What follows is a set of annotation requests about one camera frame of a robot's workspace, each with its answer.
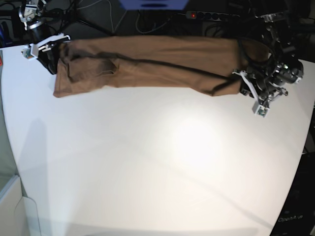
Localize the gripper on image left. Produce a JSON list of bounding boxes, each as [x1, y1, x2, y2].
[[26, 33, 71, 75]]

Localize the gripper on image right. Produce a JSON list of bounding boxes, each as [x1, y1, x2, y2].
[[232, 70, 269, 108]]

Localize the brown T-shirt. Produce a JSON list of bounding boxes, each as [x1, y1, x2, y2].
[[54, 35, 268, 98]]

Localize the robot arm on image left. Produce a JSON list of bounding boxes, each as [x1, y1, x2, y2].
[[19, 0, 70, 75]]

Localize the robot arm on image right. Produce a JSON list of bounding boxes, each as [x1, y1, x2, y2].
[[234, 0, 315, 117]]

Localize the black tripod stand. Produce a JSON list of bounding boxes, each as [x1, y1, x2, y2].
[[45, 0, 115, 36]]

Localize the black power strip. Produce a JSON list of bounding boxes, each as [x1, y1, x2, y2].
[[185, 11, 240, 22]]

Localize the black OpenArm base box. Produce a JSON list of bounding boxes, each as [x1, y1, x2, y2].
[[270, 152, 315, 236]]

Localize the white bin at left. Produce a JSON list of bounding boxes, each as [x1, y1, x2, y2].
[[0, 175, 41, 236]]

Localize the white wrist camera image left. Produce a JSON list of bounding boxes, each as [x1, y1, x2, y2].
[[21, 48, 37, 60]]

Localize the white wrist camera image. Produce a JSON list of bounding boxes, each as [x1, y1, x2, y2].
[[252, 103, 270, 118], [21, 48, 37, 60]]

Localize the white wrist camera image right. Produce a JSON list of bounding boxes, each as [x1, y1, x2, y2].
[[252, 103, 270, 118]]

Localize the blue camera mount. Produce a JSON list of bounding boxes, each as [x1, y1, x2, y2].
[[120, 0, 188, 10]]

